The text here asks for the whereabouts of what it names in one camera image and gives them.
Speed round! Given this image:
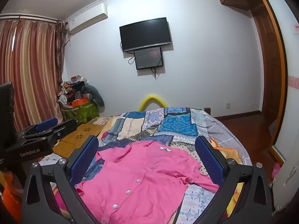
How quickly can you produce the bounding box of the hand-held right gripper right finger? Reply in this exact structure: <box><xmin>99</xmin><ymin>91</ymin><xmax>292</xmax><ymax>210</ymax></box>
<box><xmin>194</xmin><ymin>135</ymin><xmax>272</xmax><ymax>224</ymax></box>

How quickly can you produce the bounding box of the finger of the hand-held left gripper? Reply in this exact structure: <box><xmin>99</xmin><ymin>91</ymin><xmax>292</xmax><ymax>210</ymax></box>
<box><xmin>23</xmin><ymin>119</ymin><xmax>78</xmax><ymax>146</ymax></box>
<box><xmin>14</xmin><ymin>117</ymin><xmax>59</xmax><ymax>139</ymax></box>

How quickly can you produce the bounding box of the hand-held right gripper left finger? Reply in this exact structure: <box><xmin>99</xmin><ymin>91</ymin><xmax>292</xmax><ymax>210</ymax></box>
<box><xmin>21</xmin><ymin>135</ymin><xmax>103</xmax><ymax>224</ymax></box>

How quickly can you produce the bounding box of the pink buttoned cardigan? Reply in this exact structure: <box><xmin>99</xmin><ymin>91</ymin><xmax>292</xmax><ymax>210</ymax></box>
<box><xmin>75</xmin><ymin>141</ymin><xmax>220</xmax><ymax>224</ymax></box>

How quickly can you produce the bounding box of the orange yellow plush blanket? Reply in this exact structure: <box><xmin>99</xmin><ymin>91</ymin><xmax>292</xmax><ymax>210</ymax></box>
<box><xmin>209</xmin><ymin>137</ymin><xmax>244</xmax><ymax>217</ymax></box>

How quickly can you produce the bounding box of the orange box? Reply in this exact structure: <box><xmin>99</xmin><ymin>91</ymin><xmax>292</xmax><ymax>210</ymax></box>
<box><xmin>71</xmin><ymin>99</ymin><xmax>90</xmax><ymax>108</ymax></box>

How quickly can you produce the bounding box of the grey checked bedsheet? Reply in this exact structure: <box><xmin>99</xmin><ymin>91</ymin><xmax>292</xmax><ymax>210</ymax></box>
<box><xmin>203</xmin><ymin>110</ymin><xmax>254</xmax><ymax>168</ymax></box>

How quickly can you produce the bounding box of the pile of household clutter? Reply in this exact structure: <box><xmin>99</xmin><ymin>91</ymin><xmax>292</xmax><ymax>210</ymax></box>
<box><xmin>57</xmin><ymin>75</ymin><xmax>90</xmax><ymax>109</ymax></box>

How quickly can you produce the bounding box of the grey plush toy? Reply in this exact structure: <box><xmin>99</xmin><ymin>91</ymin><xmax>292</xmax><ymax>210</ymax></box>
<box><xmin>83</xmin><ymin>84</ymin><xmax>105</xmax><ymax>115</ymax></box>

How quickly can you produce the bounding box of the patchwork printed blanket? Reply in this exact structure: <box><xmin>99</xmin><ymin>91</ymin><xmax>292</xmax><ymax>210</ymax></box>
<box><xmin>37</xmin><ymin>107</ymin><xmax>234</xmax><ymax>224</ymax></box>

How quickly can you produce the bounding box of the orange bag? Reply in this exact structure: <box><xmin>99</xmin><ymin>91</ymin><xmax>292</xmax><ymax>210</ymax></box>
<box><xmin>0</xmin><ymin>170</ymin><xmax>22</xmax><ymax>224</ymax></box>

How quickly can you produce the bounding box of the striped pink curtain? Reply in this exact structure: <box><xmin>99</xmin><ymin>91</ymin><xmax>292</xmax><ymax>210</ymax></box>
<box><xmin>0</xmin><ymin>19</ymin><xmax>68</xmax><ymax>133</ymax></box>

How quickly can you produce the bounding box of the pink slipper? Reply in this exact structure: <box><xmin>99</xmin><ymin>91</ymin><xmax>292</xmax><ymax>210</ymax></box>
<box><xmin>272</xmin><ymin>162</ymin><xmax>281</xmax><ymax>180</ymax></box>

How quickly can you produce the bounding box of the yellow foam tube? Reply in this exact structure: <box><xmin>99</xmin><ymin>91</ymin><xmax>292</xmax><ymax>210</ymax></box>
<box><xmin>137</xmin><ymin>94</ymin><xmax>169</xmax><ymax>111</ymax></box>

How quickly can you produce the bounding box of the white wardrobe door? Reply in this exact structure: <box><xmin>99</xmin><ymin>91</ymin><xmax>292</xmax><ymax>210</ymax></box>
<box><xmin>258</xmin><ymin>0</ymin><xmax>299</xmax><ymax>217</ymax></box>

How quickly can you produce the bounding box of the brown wooden door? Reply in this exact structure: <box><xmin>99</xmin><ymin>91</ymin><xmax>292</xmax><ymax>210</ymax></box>
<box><xmin>251</xmin><ymin>0</ymin><xmax>288</xmax><ymax>164</ymax></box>

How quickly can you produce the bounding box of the white air conditioner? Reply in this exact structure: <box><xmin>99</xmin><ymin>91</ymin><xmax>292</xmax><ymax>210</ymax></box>
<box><xmin>65</xmin><ymin>3</ymin><xmax>108</xmax><ymax>35</ymax></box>

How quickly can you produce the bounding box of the white curtain rail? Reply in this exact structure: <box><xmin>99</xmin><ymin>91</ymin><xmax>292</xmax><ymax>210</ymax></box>
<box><xmin>0</xmin><ymin>13</ymin><xmax>58</xmax><ymax>24</ymax></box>

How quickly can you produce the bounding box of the small black wall monitor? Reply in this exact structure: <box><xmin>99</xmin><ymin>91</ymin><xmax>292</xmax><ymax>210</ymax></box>
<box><xmin>134</xmin><ymin>47</ymin><xmax>164</xmax><ymax>70</ymax></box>

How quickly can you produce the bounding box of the black wall television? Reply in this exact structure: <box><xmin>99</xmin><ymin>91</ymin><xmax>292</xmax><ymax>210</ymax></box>
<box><xmin>119</xmin><ymin>17</ymin><xmax>173</xmax><ymax>52</ymax></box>

